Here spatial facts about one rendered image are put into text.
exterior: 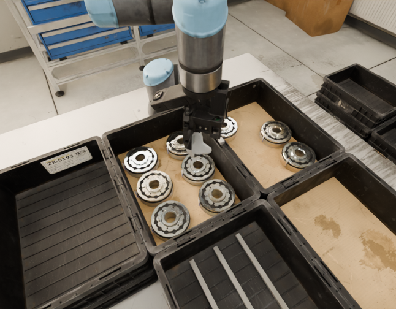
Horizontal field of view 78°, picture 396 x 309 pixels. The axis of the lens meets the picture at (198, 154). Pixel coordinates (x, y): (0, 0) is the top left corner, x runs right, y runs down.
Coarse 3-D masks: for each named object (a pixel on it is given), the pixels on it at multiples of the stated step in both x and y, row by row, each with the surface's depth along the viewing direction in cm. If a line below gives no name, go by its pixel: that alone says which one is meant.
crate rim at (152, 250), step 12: (180, 108) 80; (144, 120) 77; (108, 132) 74; (108, 144) 71; (216, 144) 71; (228, 156) 68; (240, 168) 66; (120, 180) 63; (132, 204) 59; (216, 216) 57; (144, 228) 56; (192, 228) 56; (204, 228) 56; (144, 240) 54; (168, 240) 54; (180, 240) 54; (156, 252) 52
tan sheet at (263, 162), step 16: (240, 112) 94; (256, 112) 94; (240, 128) 88; (256, 128) 88; (240, 144) 84; (256, 144) 84; (256, 160) 80; (272, 160) 80; (256, 176) 76; (272, 176) 76; (288, 176) 76
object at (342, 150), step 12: (240, 84) 88; (264, 84) 89; (312, 120) 77; (216, 132) 74; (324, 132) 74; (228, 144) 71; (336, 144) 71; (336, 156) 68; (312, 168) 66; (252, 180) 63; (288, 180) 63; (264, 192) 61
